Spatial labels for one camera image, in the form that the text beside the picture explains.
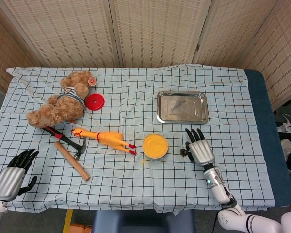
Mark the metal tray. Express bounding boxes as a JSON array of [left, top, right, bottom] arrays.
[[156, 90, 209, 125]]

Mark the red plastic disc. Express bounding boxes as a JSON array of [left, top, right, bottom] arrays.
[[84, 93, 105, 112]]

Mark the blue checkered tablecloth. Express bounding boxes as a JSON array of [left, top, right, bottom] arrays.
[[0, 64, 276, 216]]

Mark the thin forearm wire bundle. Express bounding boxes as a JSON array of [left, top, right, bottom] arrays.
[[215, 166, 237, 205]]

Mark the red black claw hammer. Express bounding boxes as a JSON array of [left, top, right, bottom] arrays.
[[40, 125, 87, 161]]

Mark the brown teddy bear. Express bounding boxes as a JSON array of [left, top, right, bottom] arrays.
[[26, 70, 97, 129]]

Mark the white shoe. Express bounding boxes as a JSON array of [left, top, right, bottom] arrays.
[[280, 138, 291, 161]]

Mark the orange box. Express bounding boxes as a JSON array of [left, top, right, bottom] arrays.
[[69, 223, 93, 233]]

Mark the wooden rolling pin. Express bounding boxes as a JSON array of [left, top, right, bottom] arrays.
[[54, 141, 91, 182]]

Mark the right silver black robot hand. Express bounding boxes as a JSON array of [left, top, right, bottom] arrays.
[[185, 128, 215, 167]]

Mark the beige folding screen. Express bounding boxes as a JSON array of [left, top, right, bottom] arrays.
[[0, 0, 291, 112]]

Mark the dark blue padded table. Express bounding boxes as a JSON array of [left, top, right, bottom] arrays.
[[243, 69, 291, 207]]

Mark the yellow rubber chicken toy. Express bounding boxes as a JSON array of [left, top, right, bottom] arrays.
[[71, 128, 138, 156]]

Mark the blue padded chair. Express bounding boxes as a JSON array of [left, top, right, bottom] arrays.
[[91, 209, 196, 233]]

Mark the bowl of yellow powder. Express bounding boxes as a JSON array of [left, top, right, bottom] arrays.
[[142, 133, 169, 160]]

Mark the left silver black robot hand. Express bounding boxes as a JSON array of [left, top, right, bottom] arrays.
[[0, 149, 40, 202]]

